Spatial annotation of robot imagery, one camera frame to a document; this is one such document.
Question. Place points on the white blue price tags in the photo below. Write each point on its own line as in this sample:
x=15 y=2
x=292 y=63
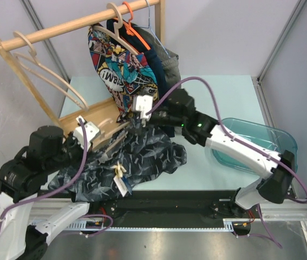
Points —
x=120 y=180

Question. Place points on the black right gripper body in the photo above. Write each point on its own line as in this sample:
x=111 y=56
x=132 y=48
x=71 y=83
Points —
x=162 y=116

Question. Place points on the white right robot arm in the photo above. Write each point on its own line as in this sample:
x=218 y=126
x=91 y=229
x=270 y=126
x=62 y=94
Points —
x=273 y=168

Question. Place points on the light blue wire hanger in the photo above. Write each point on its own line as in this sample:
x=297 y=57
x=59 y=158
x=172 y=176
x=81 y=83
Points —
x=150 y=28

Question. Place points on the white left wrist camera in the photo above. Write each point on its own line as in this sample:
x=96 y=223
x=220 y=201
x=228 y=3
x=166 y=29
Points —
x=91 y=132

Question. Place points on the grey shorts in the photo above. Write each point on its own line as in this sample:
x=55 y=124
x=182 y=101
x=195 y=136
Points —
x=169 y=59

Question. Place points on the dark leaf-print shorts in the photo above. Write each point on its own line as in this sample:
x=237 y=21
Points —
x=142 y=156

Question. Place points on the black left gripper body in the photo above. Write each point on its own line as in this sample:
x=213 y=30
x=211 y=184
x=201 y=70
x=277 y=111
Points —
x=73 y=152

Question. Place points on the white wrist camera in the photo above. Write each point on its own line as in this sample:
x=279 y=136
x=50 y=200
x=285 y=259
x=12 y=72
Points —
x=91 y=132
x=142 y=104

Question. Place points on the teal plastic bin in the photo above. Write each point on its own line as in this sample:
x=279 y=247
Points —
x=265 y=136

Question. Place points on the colourful comic-print shorts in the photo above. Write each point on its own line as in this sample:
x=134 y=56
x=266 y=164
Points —
x=125 y=75

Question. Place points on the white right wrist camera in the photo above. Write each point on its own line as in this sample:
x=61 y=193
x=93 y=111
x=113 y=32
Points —
x=142 y=104

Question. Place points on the navy blue shorts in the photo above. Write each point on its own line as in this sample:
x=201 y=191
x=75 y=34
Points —
x=142 y=45

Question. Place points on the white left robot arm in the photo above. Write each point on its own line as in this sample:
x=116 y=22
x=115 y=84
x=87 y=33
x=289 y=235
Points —
x=20 y=182

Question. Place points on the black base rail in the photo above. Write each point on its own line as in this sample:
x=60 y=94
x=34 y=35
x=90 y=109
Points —
x=169 y=211

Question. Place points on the beige hanger with comic shorts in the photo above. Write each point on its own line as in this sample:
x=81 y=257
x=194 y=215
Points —
x=115 y=35

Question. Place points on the orange plastic hanger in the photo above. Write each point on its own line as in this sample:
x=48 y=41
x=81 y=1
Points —
x=130 y=30

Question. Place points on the wooden clothes rack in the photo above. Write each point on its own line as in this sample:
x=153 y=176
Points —
x=99 y=111

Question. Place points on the beige wooden hanger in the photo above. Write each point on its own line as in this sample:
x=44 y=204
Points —
x=112 y=135
x=62 y=86

